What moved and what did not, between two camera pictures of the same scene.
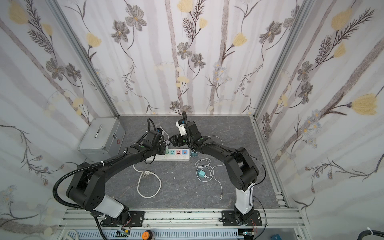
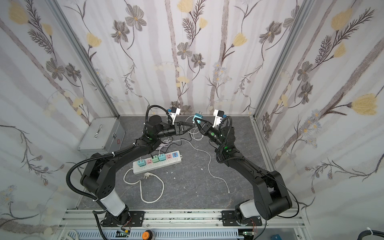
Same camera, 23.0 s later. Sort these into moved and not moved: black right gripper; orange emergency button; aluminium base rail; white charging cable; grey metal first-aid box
Moved: black right gripper; white charging cable
Not moved: grey metal first-aid box; orange emergency button; aluminium base rail
